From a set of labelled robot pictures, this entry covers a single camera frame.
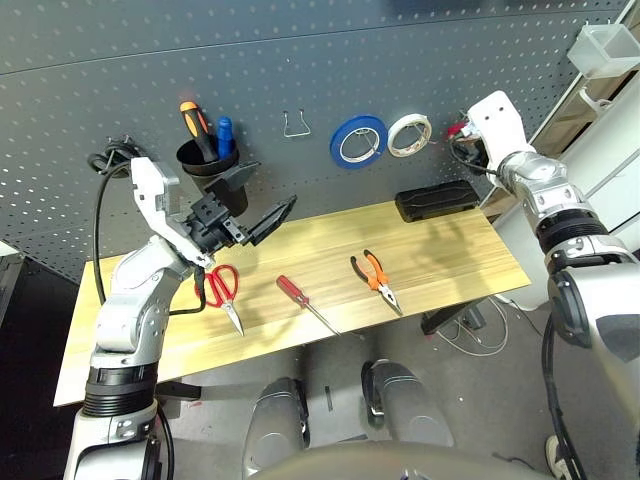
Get white black sneaker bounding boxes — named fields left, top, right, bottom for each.
left=544, top=434, right=569, bottom=479

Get grey robot torso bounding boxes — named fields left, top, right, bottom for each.
left=249, top=439, right=541, bottom=480

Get translucent plastic bin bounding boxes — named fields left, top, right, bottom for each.
left=567, top=23, right=640, bottom=79

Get orange black screwdriver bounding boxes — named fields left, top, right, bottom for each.
left=179, top=101, right=220, bottom=164

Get black handled scissors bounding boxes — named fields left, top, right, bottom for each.
left=87, top=134, right=151, bottom=176

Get red handled screwdriver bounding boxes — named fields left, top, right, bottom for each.
left=276, top=274, right=343, bottom=337

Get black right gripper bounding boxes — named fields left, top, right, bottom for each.
left=467, top=137, right=494, bottom=172

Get dark grey pegboard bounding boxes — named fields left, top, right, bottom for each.
left=0, top=0, right=626, bottom=286

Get silver robot left leg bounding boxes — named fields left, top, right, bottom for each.
left=243, top=377, right=311, bottom=479

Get black tool case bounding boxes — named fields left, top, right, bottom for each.
left=394, top=179, right=482, bottom=224

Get blue tape roll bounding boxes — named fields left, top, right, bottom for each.
left=329, top=114, right=390, bottom=170

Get white cable bundle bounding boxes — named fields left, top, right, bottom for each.
left=439, top=297, right=511, bottom=357

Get white plastic hook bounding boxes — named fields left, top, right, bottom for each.
left=578, top=87, right=614, bottom=112

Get white pegboard frame post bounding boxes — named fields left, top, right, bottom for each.
left=479, top=0, right=640, bottom=209

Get red handled scissors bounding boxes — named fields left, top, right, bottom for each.
left=194, top=263, right=246, bottom=337

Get orange black pliers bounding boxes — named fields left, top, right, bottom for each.
left=349, top=248, right=404, bottom=317

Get black table bracket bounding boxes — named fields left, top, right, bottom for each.
left=154, top=380, right=202, bottom=401
left=420, top=302, right=489, bottom=336

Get black tool cup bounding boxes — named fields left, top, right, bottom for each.
left=176, top=138, right=250, bottom=216

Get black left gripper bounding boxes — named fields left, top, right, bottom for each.
left=179, top=160, right=299, bottom=256

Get white tape roll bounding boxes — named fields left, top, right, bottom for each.
left=387, top=113, right=432, bottom=158

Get silver robot leg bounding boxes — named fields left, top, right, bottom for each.
left=360, top=358, right=456, bottom=449
left=243, top=377, right=311, bottom=479

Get blue handled tool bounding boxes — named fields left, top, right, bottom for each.
left=217, top=116, right=236, bottom=160

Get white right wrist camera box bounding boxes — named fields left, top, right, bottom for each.
left=466, top=89, right=537, bottom=175

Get silver robot right leg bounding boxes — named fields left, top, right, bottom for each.
left=360, top=358, right=456, bottom=449

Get wire pliers holder hook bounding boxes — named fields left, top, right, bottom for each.
left=282, top=108, right=311, bottom=139

